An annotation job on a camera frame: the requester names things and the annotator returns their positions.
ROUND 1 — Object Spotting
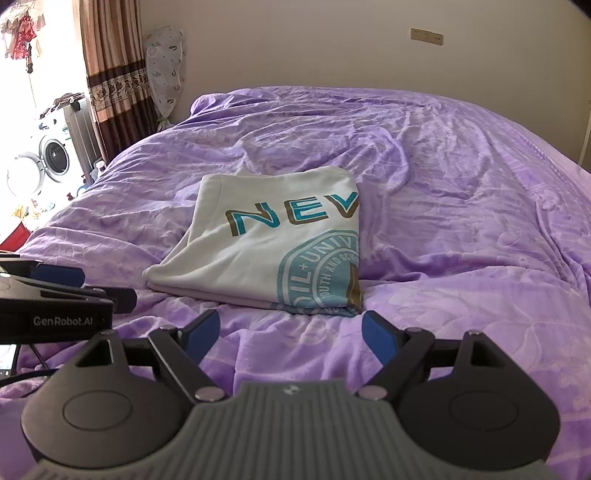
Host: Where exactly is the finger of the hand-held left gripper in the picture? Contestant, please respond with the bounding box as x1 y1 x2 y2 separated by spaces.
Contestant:
78 286 138 315
28 259 86 288

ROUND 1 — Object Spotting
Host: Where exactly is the black cable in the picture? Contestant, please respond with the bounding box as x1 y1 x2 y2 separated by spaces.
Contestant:
0 344 63 387

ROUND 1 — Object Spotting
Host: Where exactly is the red container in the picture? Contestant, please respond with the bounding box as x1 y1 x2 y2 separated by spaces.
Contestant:
0 220 34 254

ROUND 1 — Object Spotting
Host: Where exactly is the dark ribbed suitcase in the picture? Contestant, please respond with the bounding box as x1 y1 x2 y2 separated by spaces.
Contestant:
64 98 101 172

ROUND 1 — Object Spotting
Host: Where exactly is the wrapped floral bundle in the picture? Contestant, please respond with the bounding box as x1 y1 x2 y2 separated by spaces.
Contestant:
143 27 188 131

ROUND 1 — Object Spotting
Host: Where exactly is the red hanging garment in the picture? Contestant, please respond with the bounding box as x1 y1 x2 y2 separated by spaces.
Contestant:
8 15 38 62

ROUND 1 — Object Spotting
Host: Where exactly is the white printed t-shirt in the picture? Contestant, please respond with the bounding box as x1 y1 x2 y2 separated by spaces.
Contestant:
143 167 363 318

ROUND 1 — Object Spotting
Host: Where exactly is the brown wall socket plate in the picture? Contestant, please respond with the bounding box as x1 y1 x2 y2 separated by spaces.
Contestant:
410 28 444 46

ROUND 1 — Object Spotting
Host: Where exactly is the white washing machine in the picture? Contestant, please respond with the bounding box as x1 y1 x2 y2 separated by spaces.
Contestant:
6 117 75 195

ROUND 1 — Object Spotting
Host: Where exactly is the brown patterned curtain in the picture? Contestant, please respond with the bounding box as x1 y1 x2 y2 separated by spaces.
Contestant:
79 0 156 163

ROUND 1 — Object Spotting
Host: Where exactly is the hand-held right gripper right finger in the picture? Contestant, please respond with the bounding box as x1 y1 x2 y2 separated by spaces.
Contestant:
355 310 509 401

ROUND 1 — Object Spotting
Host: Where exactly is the purple bed sheet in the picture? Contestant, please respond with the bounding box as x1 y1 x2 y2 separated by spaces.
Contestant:
0 85 591 480

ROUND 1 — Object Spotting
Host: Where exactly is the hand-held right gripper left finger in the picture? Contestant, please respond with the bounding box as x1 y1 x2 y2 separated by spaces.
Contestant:
76 309 232 402

